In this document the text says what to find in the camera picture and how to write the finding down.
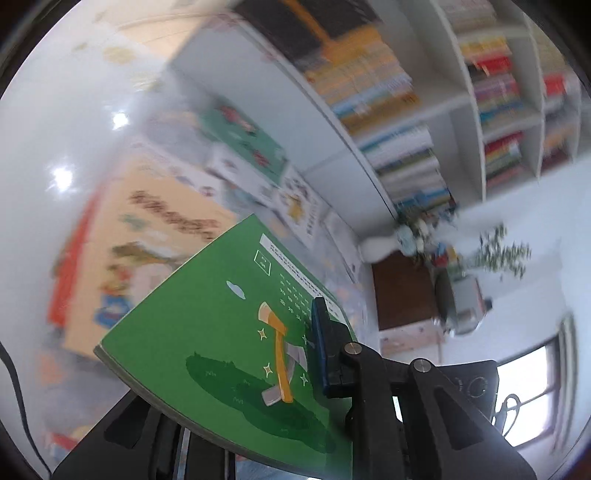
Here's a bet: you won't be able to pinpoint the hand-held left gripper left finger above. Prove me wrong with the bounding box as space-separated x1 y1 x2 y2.
53 392 236 480

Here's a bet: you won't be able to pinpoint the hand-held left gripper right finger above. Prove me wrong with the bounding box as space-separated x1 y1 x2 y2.
311 298 537 480

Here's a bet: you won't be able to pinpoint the green axe-print book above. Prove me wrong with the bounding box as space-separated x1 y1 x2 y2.
93 213 357 480

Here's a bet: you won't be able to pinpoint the cream yellow large book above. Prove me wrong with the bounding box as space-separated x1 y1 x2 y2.
61 154 242 358

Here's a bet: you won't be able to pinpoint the rows of shelved books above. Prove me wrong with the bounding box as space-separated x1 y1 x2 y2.
295 0 583 213

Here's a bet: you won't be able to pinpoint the window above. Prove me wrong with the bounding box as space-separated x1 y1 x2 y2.
496 314 580 450

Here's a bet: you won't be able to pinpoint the grey bin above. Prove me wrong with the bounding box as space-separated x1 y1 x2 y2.
435 271 492 337

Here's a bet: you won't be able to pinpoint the brown wooden cabinet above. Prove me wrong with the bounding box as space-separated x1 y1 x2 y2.
370 253 446 357

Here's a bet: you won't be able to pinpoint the white vase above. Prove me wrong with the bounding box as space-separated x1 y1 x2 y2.
359 230 403 265

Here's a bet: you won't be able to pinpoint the small colourful boxes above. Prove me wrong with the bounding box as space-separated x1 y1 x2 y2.
431 242 465 271

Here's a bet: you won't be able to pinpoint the green leafy plant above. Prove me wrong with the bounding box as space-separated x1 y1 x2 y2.
473 223 533 281

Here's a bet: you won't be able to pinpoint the white book brown figure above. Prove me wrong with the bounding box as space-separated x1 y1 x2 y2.
271 167 325 246

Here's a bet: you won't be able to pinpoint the white book red emblem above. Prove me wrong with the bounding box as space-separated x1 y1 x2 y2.
205 143 283 206

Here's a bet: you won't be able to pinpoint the green girl-print book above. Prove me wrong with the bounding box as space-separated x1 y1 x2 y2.
199 105 288 182

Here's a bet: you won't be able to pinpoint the white bookshelf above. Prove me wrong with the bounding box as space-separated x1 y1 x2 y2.
168 0 591 222

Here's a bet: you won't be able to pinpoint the black cable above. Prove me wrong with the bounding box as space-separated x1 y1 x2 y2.
0 342 51 478

